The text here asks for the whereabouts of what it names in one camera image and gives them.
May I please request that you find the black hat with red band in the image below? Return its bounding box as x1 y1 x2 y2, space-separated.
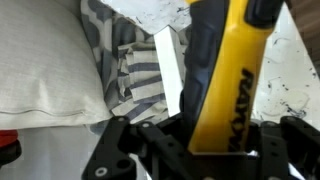
0 129 23 169

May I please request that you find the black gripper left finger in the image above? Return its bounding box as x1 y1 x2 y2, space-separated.
81 114 201 180

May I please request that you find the grey white patterned blanket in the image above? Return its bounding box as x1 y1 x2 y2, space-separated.
79 0 193 134

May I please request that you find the beige fabric sofa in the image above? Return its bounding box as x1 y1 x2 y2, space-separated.
0 124 148 180

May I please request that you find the grey white striped cloth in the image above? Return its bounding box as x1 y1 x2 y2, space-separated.
109 41 171 124

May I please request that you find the beige sofa back cushion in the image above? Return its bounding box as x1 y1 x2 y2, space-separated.
0 0 113 131

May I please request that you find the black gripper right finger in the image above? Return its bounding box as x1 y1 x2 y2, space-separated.
246 114 320 180

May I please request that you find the yellow and black torch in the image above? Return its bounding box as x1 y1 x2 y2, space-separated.
181 0 286 154

